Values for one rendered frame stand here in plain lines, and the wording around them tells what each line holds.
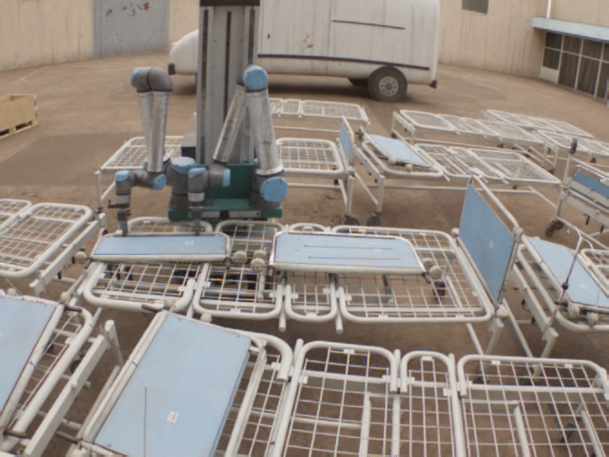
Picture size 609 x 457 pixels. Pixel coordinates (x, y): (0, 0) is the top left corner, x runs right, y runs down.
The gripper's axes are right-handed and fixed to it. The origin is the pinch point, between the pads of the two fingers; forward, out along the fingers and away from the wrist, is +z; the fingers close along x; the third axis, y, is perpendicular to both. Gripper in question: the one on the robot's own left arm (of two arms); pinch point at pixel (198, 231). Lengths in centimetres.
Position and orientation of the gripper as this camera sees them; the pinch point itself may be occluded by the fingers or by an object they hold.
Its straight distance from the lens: 259.9
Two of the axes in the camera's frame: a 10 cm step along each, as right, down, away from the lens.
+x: 1.1, 2.8, -9.5
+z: -0.2, 9.6, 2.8
